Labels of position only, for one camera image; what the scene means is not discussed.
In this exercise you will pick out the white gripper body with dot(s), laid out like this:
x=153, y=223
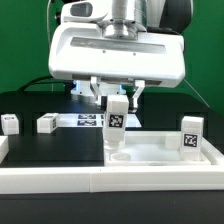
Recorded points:
x=79, y=51

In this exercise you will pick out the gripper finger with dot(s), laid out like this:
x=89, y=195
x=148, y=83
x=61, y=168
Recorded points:
x=100, y=99
x=139, y=86

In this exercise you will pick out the white square tabletop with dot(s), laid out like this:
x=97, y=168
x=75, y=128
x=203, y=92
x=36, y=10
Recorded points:
x=150, y=148

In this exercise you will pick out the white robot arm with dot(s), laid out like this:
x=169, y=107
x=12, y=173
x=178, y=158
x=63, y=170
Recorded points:
x=127, y=18

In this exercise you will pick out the white sheet with fiducial tags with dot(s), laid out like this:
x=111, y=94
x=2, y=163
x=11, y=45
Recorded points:
x=91, y=120

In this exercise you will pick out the white U-shaped obstacle fence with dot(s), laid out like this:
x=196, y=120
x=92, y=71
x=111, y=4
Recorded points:
x=109, y=179

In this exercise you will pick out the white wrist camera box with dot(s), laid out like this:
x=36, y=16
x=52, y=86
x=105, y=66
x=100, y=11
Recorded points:
x=86, y=11

